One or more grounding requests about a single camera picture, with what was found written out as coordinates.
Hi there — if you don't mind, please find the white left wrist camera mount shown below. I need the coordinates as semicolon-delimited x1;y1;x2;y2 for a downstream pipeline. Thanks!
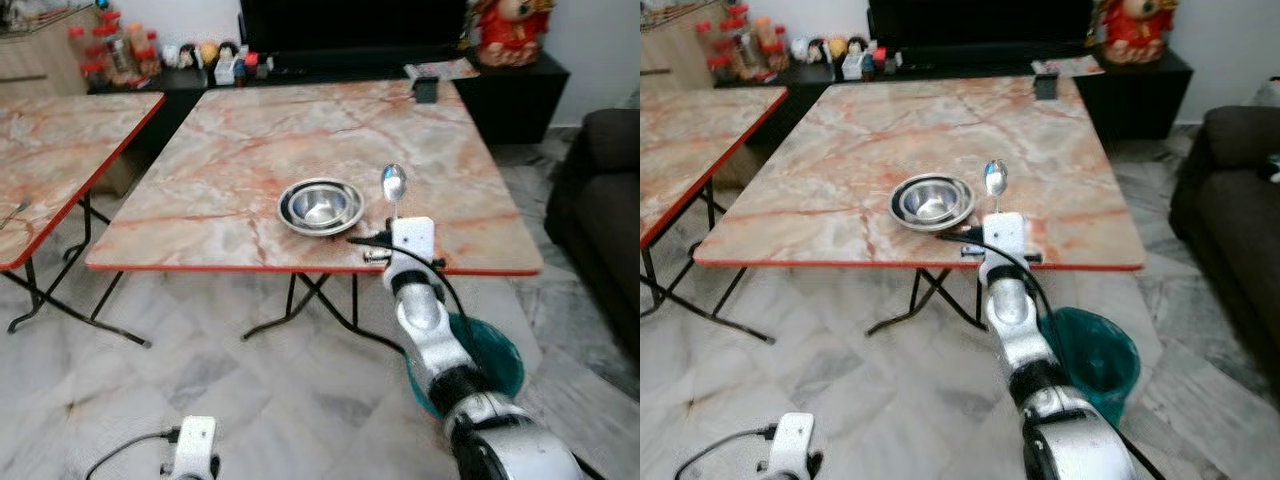
765;412;814;480
172;416;219;480

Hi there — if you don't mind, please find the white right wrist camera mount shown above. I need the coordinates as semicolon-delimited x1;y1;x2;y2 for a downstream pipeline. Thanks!
388;216;437;276
982;212;1029;269

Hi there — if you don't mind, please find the black metal table leg frame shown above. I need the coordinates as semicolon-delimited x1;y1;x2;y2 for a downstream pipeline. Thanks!
640;180;776;344
5;190;153;349
866;268;987;337
243;272;403;353

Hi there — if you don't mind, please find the bin with teal bag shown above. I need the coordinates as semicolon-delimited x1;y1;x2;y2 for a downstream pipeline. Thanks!
1040;307;1141;426
405;312;525;419

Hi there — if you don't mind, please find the printed magazine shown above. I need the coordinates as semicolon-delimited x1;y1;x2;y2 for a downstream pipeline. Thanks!
405;60;481;82
1030;57;1106;78

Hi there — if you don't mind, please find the black tv console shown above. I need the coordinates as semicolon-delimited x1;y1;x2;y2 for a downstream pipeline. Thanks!
88;50;571;149
715;45;1195;143

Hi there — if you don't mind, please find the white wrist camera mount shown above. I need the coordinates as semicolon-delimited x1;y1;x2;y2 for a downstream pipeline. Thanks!
765;412;814;480
388;216;437;276
982;212;1029;269
172;416;219;480

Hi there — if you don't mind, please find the black television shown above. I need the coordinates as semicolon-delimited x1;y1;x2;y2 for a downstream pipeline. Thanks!
868;0;1094;47
238;0;471;53

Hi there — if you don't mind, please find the small steel bowl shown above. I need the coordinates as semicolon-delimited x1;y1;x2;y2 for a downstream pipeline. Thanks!
288;184;357;228
899;178;967;223

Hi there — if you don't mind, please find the large steel bowl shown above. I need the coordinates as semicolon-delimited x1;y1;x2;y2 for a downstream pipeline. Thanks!
888;173;977;233
277;178;367;238

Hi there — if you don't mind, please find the dark brown sofa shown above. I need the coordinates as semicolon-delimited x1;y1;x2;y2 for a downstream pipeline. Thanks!
1170;105;1280;373
545;108;641;363

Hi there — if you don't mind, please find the steel spoon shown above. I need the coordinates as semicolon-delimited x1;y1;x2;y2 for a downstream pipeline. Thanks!
381;163;409;223
983;159;1009;216

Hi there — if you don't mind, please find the red fortune god figurine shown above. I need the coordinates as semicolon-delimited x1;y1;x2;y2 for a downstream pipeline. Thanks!
1097;0;1179;66
472;0;556;69

